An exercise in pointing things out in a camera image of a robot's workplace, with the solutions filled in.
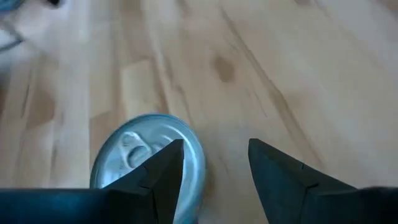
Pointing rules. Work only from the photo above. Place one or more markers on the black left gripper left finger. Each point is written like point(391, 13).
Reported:
point(158, 186)

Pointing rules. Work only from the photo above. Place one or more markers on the teal yellowfin tuna can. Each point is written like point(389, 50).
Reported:
point(130, 146)

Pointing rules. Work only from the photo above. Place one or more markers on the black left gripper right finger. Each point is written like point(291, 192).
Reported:
point(289, 196)

